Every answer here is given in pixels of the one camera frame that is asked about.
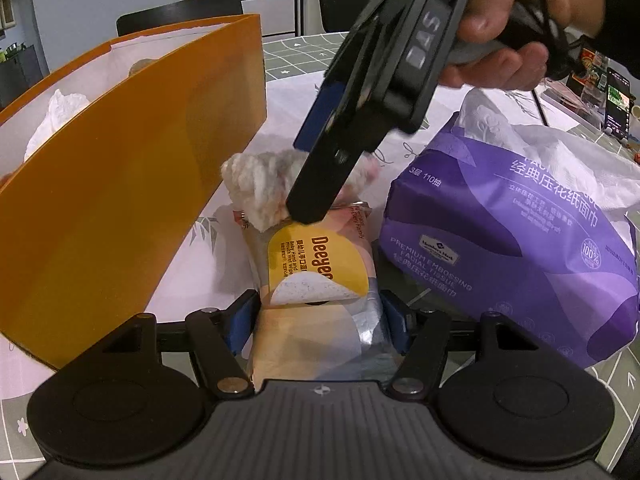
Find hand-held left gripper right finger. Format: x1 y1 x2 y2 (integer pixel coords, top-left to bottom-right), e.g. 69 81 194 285
381 289 556 399

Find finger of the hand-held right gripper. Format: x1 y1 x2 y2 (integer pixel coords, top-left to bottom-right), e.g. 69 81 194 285
294 78 352 152
285 109 386 225

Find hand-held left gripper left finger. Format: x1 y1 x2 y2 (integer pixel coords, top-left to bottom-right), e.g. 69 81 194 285
75 289 259 400

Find pink white crochet pouch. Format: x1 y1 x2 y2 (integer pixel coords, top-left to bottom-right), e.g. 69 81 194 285
221 149 381 234

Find wet wipes pack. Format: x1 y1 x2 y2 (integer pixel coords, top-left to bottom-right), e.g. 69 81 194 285
232 200 401 392

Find orange cardboard box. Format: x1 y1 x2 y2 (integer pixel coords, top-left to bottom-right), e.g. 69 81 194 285
0 14 269 374

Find white paper towel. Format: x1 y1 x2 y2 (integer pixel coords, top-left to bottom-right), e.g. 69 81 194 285
24 89 92 162

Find black chair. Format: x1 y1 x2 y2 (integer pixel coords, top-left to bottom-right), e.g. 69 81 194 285
116 0 245 39
318 0 381 37

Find white counter cabinet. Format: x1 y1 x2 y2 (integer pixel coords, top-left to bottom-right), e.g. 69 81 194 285
240 0 304 39

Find purple tissue pack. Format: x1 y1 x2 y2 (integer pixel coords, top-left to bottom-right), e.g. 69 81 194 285
377 87 640 377

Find clear plastic container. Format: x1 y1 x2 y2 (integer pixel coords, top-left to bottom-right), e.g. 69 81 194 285
545 82 606 127

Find red snack packet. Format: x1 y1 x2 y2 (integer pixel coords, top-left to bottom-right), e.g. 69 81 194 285
570 47 609 87

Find phone with lit screen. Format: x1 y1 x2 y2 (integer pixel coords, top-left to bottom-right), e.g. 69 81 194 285
604 67 634 141

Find black cable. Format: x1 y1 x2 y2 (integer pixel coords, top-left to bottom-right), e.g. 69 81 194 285
529 82 551 129

